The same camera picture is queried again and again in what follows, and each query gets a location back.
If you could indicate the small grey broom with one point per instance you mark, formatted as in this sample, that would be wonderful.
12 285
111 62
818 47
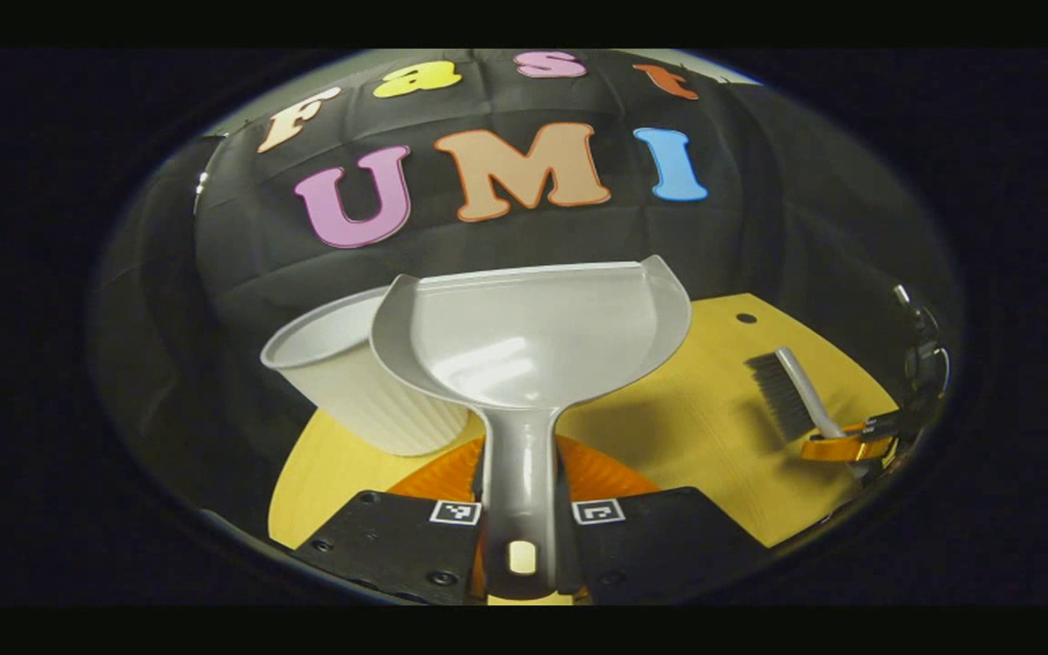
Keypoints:
774 391

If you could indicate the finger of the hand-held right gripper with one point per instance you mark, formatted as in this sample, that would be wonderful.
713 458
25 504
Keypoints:
838 448
883 425

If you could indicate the white ribbed garbage bin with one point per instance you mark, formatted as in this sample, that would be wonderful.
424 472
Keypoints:
342 382

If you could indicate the wooden desktop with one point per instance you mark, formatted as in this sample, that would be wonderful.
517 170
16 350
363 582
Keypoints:
697 437

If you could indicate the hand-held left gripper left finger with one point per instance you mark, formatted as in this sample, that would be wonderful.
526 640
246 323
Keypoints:
387 546

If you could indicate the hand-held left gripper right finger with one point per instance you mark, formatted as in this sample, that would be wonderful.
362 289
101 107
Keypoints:
660 546

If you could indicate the grey dustpan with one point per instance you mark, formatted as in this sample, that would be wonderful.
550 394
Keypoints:
524 337

